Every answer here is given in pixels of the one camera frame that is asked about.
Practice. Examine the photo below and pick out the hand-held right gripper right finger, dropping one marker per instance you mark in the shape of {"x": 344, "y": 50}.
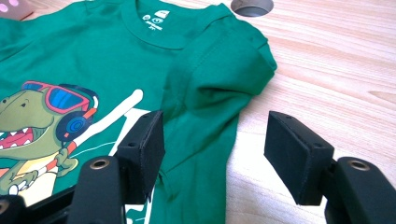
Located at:
{"x": 295, "y": 161}

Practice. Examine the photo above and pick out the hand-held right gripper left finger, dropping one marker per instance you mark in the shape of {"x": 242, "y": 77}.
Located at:
{"x": 143, "y": 155}

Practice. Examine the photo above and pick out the green printed t-shirt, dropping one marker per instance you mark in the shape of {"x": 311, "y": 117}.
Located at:
{"x": 109, "y": 53}

